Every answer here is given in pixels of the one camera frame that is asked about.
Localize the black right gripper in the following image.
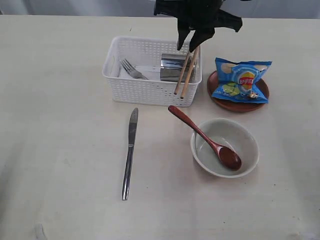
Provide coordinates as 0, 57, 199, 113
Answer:
154, 0, 243, 52

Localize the wooden chopstick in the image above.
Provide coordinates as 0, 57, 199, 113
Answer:
174, 51, 191, 95
180, 46, 200, 99

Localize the brown wooden plate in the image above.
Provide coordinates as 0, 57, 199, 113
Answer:
206, 71, 265, 113

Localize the white perforated plastic basket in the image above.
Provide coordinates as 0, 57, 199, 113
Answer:
102, 36, 202, 107

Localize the blue chips bag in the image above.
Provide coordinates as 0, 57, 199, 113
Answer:
211, 57, 272, 104

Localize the silver table knife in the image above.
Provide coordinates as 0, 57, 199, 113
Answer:
122, 108, 139, 201

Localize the pale green ceramic bowl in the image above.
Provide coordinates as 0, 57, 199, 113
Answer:
190, 118, 259, 179

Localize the red-brown wooden spoon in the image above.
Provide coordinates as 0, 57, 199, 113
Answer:
168, 105, 242, 171

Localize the silver metal fork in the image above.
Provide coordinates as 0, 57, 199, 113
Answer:
120, 59, 148, 80

